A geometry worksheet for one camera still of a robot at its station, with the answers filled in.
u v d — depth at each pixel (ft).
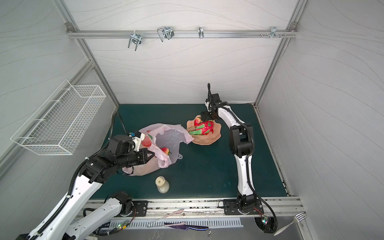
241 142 1.96
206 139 3.23
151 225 2.30
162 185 2.37
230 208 2.41
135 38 2.60
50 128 2.12
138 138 2.08
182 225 2.27
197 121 3.29
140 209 2.42
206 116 3.03
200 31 2.40
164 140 3.22
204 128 3.14
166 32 2.51
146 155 1.97
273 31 2.51
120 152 1.71
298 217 2.34
